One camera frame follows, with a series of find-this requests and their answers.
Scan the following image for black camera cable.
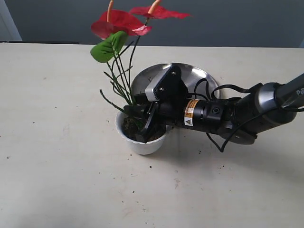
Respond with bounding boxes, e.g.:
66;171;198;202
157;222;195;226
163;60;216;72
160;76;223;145
193;78;304;153

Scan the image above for round stainless steel plate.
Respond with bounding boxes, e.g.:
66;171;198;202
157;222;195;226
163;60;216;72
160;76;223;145
131;63;219;96

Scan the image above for white scalloped plastic pot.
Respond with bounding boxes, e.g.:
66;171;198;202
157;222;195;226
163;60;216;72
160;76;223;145
115;111;171;155

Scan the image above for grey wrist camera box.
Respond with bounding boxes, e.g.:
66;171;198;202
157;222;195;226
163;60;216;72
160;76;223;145
145;64;188;103

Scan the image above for red artificial anthurium flower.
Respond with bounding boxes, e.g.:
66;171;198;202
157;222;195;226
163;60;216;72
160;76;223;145
90;0;190;106

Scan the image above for dark soil in pot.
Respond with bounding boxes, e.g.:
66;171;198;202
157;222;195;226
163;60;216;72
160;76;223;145
122;117;166;143

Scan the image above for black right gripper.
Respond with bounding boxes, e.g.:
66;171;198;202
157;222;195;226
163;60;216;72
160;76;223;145
123;94;234;143

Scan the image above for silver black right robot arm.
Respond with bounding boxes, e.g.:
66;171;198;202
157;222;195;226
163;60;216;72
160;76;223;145
124;72;304;144

